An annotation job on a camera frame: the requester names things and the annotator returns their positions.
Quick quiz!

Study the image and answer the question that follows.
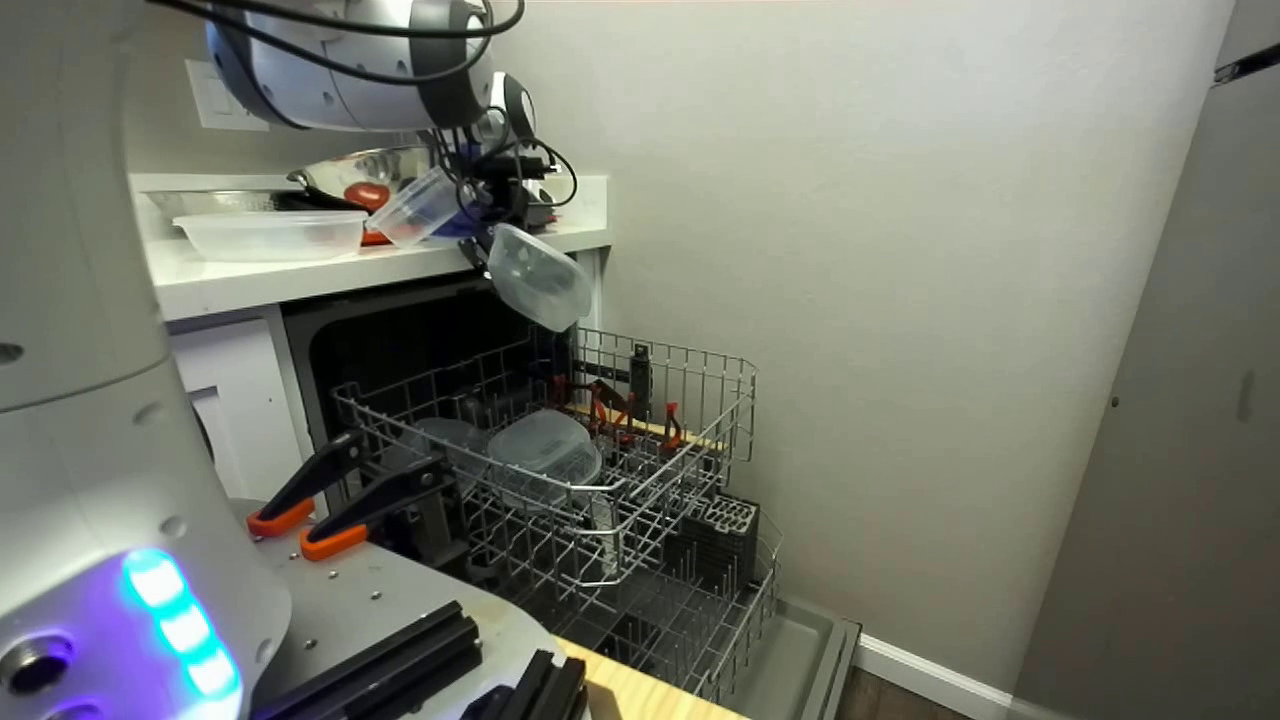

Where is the open dishwasher door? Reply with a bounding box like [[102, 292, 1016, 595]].
[[723, 595, 860, 720]]

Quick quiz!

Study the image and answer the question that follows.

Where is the clear plastic container in rack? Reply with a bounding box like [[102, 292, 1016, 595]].
[[483, 409, 604, 505]]

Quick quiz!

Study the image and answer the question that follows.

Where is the lower dishwasher rack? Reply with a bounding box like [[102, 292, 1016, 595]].
[[507, 492, 776, 703]]

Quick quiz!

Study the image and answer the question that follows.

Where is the wooden handled utensil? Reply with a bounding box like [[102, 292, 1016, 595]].
[[586, 402, 727, 450]]

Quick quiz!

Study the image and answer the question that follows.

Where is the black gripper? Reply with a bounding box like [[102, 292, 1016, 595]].
[[459, 72, 555, 232]]

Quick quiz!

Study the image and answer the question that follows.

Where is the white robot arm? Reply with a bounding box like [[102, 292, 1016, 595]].
[[0, 0, 496, 720]]

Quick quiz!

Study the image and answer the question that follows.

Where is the black aluminium rail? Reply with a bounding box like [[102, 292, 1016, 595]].
[[254, 600, 483, 720]]

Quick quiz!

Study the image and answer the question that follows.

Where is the white round robot base plate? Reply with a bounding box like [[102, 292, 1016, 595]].
[[249, 527, 553, 720]]

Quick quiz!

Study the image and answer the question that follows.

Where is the white upper dishwasher rack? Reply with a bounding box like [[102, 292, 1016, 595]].
[[338, 329, 757, 590]]

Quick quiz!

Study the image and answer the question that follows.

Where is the stainless steel mixing bowl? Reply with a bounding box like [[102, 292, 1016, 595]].
[[293, 147, 428, 199]]

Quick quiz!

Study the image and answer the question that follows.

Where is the white cabinet door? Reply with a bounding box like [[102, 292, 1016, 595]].
[[171, 311, 312, 500]]

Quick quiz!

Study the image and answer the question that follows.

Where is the clear rectangular container on counter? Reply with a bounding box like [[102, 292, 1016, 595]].
[[177, 213, 364, 262]]

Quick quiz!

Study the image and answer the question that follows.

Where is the clear round tub on counter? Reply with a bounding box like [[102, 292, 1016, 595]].
[[367, 170, 465, 244]]

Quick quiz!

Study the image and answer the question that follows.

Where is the left orange black clamp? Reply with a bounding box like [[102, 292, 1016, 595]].
[[249, 430, 361, 541]]

